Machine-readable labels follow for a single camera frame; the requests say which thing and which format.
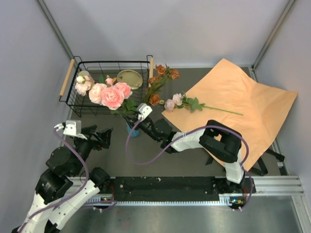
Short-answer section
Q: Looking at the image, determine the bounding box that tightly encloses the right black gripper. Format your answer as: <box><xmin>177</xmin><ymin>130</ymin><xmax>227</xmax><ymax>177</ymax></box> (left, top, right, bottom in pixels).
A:
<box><xmin>123</xmin><ymin>108</ymin><xmax>161</xmax><ymax>142</ymax></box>

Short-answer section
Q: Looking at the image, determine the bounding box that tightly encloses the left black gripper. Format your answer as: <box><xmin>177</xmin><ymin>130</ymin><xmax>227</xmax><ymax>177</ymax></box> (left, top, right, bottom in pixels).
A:
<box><xmin>72</xmin><ymin>124</ymin><xmax>113</xmax><ymax>176</ymax></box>

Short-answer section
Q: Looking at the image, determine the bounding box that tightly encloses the pink flower bunch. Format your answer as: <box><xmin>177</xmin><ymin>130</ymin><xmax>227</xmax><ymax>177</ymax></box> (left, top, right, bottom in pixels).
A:
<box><xmin>159</xmin><ymin>93</ymin><xmax>243</xmax><ymax>116</ymax></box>

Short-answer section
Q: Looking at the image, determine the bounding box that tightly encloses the orange rose stem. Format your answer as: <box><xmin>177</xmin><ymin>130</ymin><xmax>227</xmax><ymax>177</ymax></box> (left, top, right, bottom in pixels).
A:
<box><xmin>143</xmin><ymin>65</ymin><xmax>180</xmax><ymax>106</ymax></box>

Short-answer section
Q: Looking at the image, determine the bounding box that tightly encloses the large pink peony stem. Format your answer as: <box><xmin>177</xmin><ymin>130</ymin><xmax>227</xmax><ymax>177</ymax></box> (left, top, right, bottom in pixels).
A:
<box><xmin>75</xmin><ymin>75</ymin><xmax>106</xmax><ymax>104</ymax></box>

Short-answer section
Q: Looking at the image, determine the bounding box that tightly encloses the green orange wrapping paper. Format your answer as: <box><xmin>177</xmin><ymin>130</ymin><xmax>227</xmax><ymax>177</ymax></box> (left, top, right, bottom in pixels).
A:
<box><xmin>162</xmin><ymin>59</ymin><xmax>298</xmax><ymax>170</ymax></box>

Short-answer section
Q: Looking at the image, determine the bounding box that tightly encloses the black gold-lettered ribbon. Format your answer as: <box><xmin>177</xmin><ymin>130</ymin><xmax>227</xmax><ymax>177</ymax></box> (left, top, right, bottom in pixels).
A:
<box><xmin>205</xmin><ymin>149</ymin><xmax>285</xmax><ymax>177</ymax></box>

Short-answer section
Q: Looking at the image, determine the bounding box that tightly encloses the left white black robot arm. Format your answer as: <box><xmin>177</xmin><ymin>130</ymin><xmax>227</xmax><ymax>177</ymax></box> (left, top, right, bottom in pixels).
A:
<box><xmin>12</xmin><ymin>120</ymin><xmax>114</xmax><ymax>233</ymax></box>

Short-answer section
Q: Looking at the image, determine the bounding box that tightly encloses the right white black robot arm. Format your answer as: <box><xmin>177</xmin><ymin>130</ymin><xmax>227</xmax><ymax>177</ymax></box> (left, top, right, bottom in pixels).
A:
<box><xmin>125</xmin><ymin>116</ymin><xmax>249</xmax><ymax>192</ymax></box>

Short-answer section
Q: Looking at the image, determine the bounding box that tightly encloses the small blue ribbed vase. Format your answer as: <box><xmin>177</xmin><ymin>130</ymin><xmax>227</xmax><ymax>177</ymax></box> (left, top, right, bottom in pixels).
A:
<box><xmin>126</xmin><ymin>121</ymin><xmax>140</xmax><ymax>138</ymax></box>

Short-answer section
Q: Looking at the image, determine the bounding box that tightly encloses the yellow ceramic plate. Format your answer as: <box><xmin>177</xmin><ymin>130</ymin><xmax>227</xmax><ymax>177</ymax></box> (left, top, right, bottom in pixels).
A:
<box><xmin>117</xmin><ymin>70</ymin><xmax>143</xmax><ymax>90</ymax></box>

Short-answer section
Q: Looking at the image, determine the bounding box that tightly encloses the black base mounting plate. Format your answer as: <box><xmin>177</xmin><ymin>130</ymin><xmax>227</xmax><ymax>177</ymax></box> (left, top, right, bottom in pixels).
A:
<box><xmin>106</xmin><ymin>176</ymin><xmax>234</xmax><ymax>195</ymax></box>

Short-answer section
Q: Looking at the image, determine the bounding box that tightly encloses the beige paper cup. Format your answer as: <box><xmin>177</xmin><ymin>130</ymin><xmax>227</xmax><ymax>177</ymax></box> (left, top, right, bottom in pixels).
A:
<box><xmin>78</xmin><ymin>70</ymin><xmax>91</xmax><ymax>78</ymax></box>

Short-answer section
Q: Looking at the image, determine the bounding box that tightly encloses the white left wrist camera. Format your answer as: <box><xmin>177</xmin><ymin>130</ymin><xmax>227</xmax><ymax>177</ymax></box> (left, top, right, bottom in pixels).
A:
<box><xmin>54</xmin><ymin>120</ymin><xmax>87</xmax><ymax>139</ymax></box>

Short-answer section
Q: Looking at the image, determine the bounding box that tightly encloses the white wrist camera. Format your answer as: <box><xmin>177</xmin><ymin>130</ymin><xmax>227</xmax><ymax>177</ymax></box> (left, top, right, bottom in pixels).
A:
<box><xmin>137</xmin><ymin>103</ymin><xmax>153</xmax><ymax>121</ymax></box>
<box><xmin>54</xmin><ymin>120</ymin><xmax>87</xmax><ymax>139</ymax></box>

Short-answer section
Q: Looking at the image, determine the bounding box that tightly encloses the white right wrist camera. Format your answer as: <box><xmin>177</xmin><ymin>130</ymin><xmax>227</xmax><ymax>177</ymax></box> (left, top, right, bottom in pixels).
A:
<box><xmin>137</xmin><ymin>103</ymin><xmax>153</xmax><ymax>121</ymax></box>

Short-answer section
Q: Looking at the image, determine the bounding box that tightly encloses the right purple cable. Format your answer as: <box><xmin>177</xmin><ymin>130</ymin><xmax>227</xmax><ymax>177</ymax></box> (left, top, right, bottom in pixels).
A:
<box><xmin>125</xmin><ymin>118</ymin><xmax>256</xmax><ymax>212</ymax></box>

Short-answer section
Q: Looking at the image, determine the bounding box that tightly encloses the purple cable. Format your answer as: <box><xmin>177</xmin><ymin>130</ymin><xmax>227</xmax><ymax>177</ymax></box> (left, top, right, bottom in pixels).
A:
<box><xmin>18</xmin><ymin>126</ymin><xmax>119</xmax><ymax>233</ymax></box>
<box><xmin>125</xmin><ymin>118</ymin><xmax>256</xmax><ymax>212</ymax></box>

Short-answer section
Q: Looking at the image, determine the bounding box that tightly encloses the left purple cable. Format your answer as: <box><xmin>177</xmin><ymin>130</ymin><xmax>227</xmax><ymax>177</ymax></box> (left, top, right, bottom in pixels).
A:
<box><xmin>18</xmin><ymin>126</ymin><xmax>119</xmax><ymax>233</ymax></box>

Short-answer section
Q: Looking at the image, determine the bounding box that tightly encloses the black wire dish basket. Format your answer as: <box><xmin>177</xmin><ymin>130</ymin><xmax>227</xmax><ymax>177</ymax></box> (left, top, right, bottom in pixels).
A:
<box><xmin>59</xmin><ymin>55</ymin><xmax>154</xmax><ymax>117</ymax></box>

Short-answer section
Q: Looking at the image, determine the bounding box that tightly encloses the white slotted cable duct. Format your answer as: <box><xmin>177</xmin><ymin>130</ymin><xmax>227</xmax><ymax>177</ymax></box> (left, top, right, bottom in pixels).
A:
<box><xmin>86</xmin><ymin>194</ymin><xmax>246</xmax><ymax>207</ymax></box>

